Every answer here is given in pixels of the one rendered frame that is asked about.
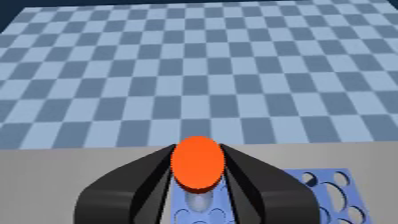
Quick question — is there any blue perforated tube rack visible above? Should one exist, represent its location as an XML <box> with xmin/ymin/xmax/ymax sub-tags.
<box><xmin>163</xmin><ymin>168</ymin><xmax>373</xmax><ymax>224</ymax></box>

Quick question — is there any orange oval object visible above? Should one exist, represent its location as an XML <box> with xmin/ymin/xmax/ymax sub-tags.
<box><xmin>169</xmin><ymin>135</ymin><xmax>227</xmax><ymax>213</ymax></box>

